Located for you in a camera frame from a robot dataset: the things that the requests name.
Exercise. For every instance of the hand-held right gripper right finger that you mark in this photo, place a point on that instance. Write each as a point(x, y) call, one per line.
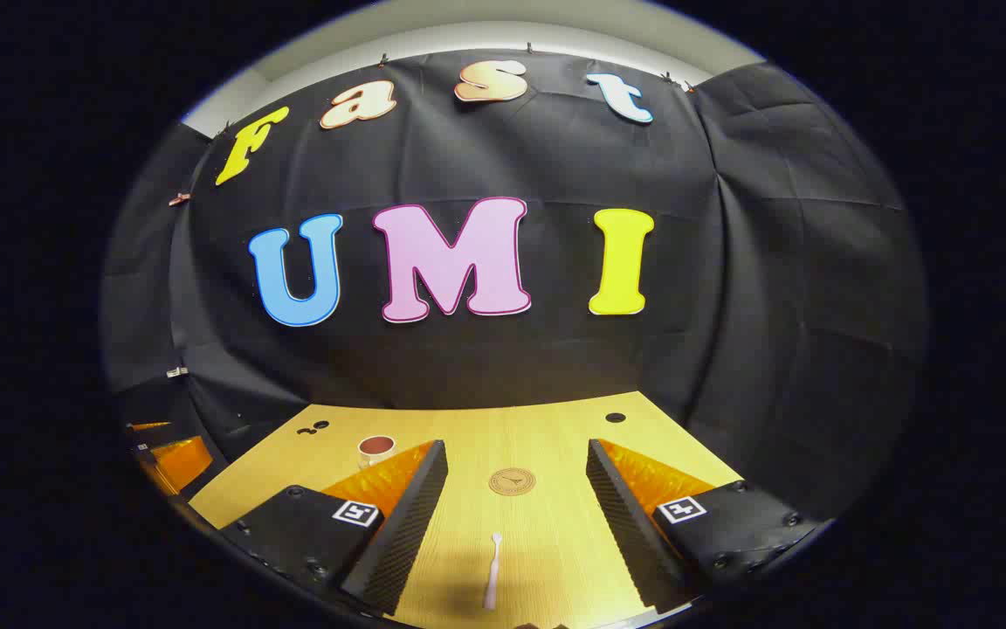
point(621, 524)

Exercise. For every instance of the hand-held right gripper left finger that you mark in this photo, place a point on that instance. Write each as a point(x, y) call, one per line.
point(407, 524)

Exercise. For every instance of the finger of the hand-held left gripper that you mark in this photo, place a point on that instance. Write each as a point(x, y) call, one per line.
point(180, 459)

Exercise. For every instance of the beige cup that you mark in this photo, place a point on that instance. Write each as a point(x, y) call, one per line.
point(376, 452)

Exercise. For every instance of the pale pink toothbrush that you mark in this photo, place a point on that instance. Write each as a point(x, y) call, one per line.
point(492, 577)

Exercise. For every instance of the round brown coaster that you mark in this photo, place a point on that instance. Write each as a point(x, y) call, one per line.
point(512, 481)

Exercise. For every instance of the wooden desktop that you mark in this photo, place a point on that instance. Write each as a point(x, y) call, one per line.
point(538, 428)

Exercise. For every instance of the black backdrop cloth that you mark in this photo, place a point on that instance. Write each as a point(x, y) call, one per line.
point(555, 367)

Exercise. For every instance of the copper metal clip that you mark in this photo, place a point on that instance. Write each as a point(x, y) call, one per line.
point(179, 200)

